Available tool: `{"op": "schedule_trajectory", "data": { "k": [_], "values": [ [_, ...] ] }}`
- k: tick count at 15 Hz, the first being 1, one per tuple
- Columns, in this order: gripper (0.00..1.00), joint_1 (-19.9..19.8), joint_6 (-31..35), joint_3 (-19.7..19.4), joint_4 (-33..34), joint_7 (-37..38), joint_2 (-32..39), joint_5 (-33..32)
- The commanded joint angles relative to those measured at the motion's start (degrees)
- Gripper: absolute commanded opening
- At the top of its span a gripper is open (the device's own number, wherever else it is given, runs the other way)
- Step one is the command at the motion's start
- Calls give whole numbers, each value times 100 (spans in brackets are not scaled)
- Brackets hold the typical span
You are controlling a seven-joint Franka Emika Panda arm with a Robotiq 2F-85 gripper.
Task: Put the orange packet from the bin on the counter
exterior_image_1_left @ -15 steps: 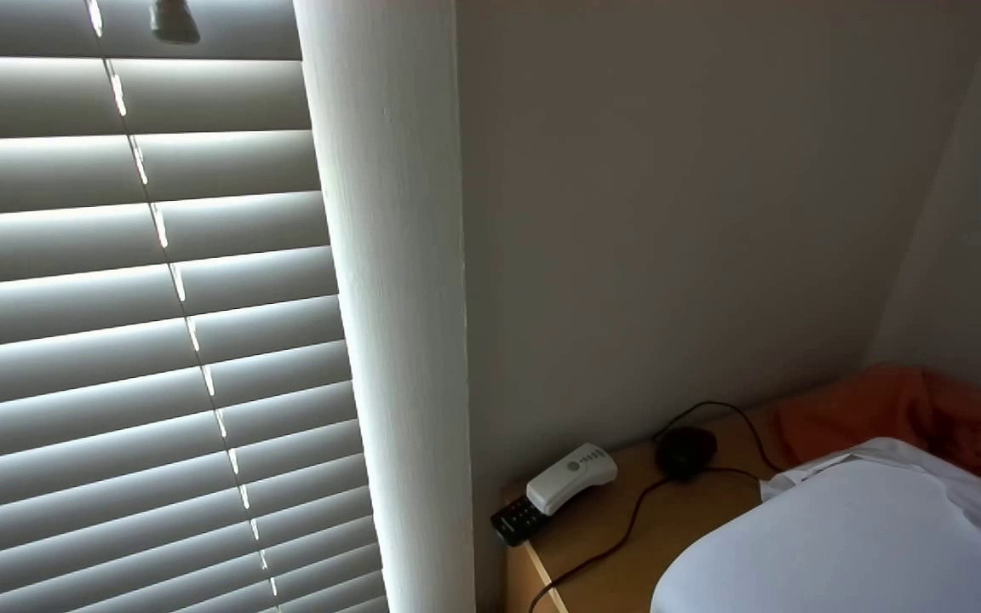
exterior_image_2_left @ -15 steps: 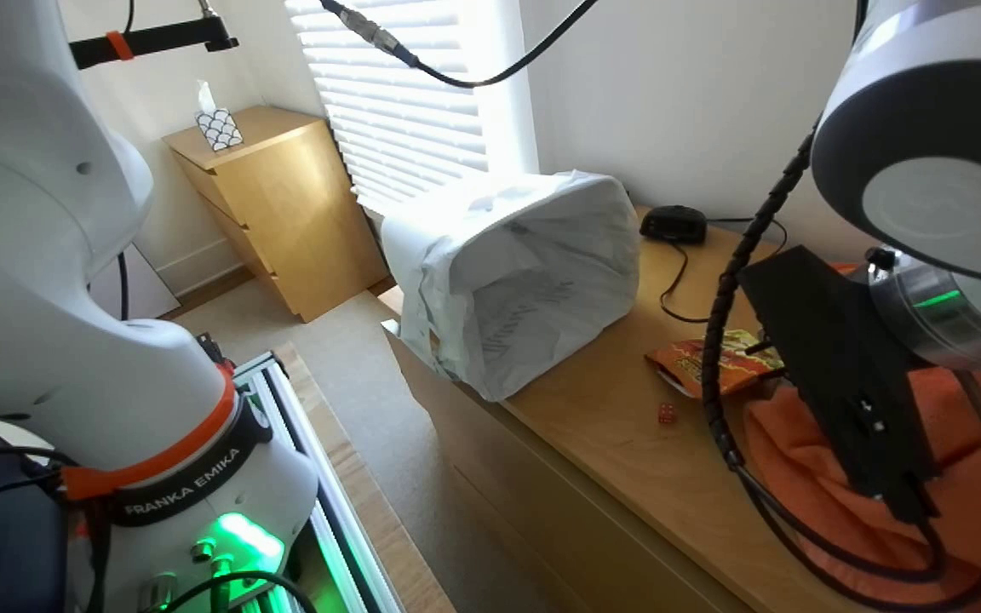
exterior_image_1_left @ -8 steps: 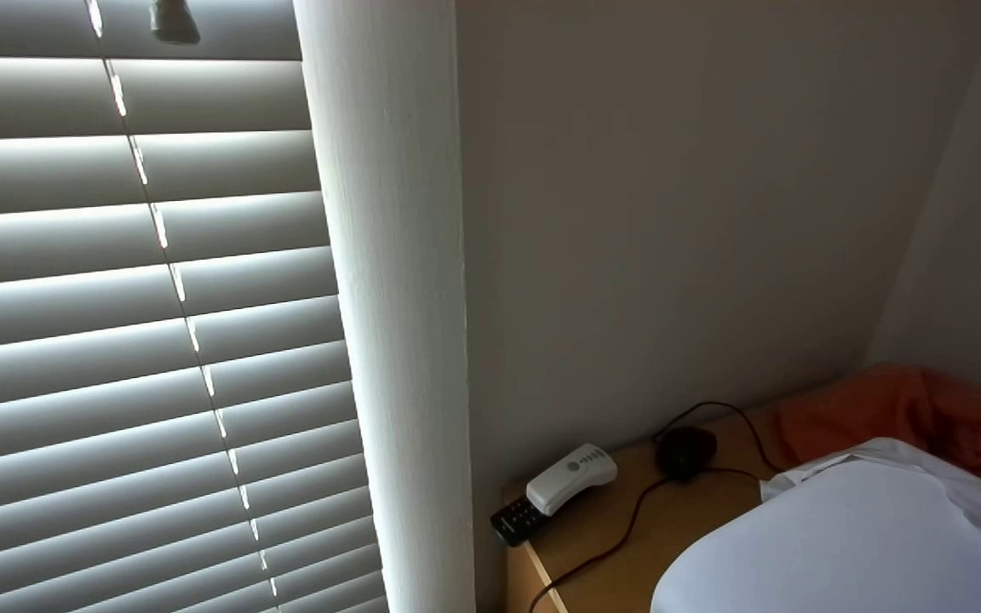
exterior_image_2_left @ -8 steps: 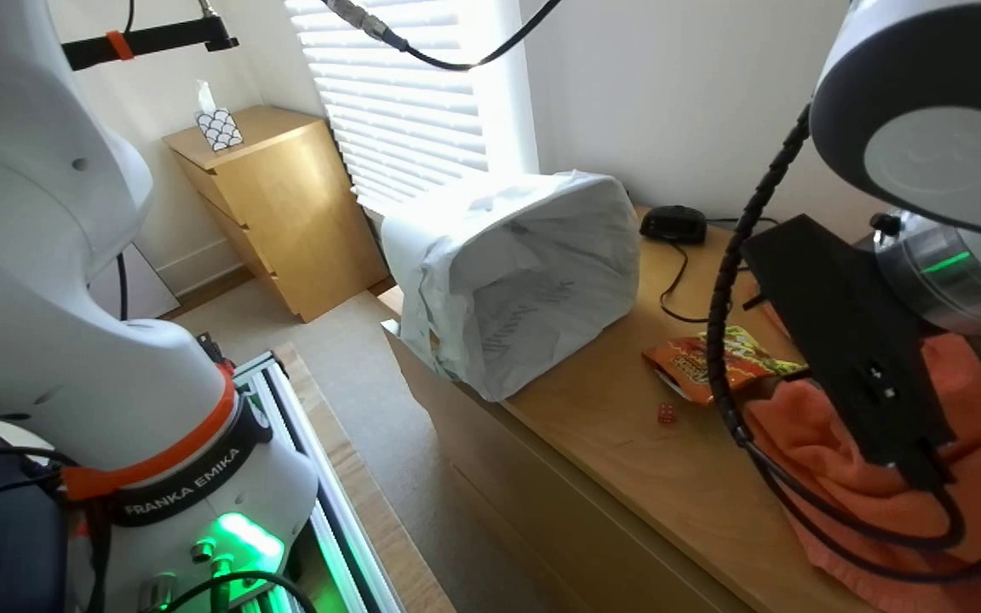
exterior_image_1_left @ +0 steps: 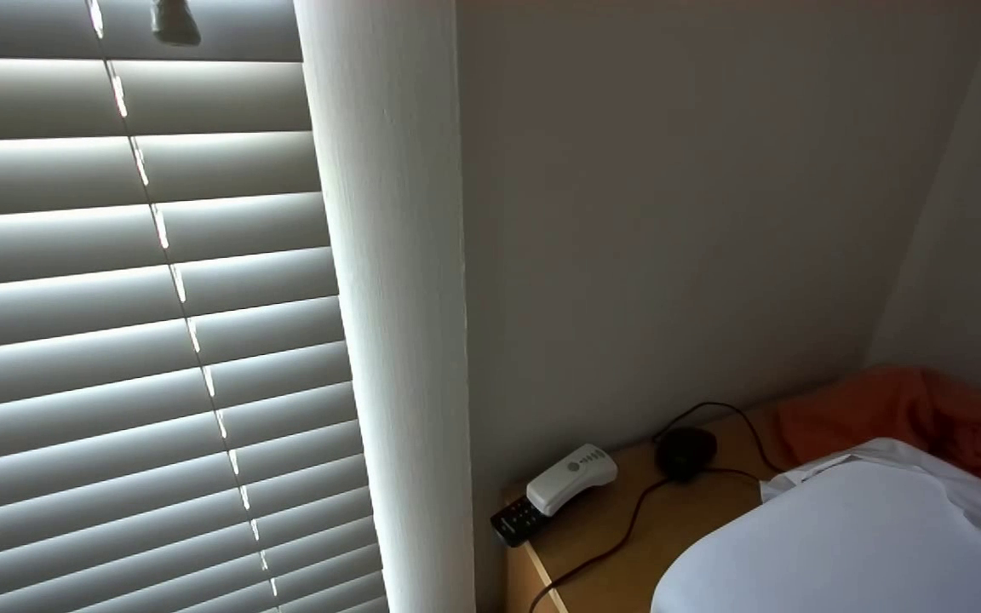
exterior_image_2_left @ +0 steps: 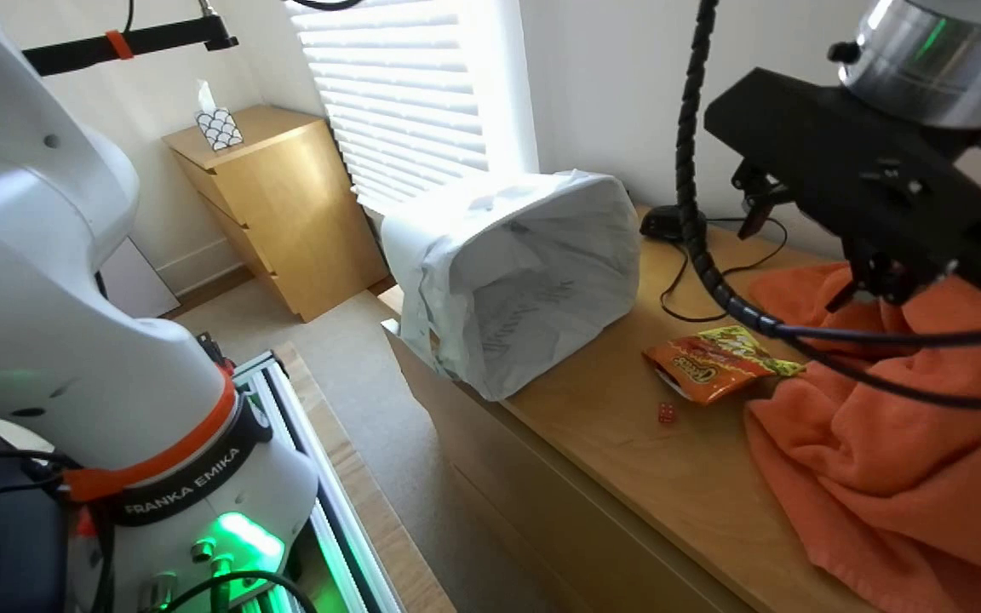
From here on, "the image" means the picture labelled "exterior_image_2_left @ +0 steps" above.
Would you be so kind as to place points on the small wooden cabinet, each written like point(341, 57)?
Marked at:
point(288, 206)

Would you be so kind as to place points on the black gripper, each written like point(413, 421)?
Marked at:
point(867, 170)

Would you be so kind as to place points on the orange snack packet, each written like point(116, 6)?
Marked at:
point(713, 365)

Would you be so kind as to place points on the black camera boom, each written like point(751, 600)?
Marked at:
point(129, 41)

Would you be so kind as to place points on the aluminium base frame rail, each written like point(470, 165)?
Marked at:
point(323, 489)

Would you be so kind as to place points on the orange fleece blanket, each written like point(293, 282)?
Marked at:
point(921, 477)

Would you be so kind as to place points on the small orange candy piece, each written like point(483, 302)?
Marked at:
point(670, 416)

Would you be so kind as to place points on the bin lined with white bag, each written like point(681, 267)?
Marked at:
point(514, 284)

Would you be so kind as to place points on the patterned tissue box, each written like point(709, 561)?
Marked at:
point(218, 128)

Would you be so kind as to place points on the white window blinds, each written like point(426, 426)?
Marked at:
point(401, 105)

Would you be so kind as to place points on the long wooden counter cabinet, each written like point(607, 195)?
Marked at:
point(627, 489)

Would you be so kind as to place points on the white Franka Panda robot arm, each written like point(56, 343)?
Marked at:
point(37, 318)

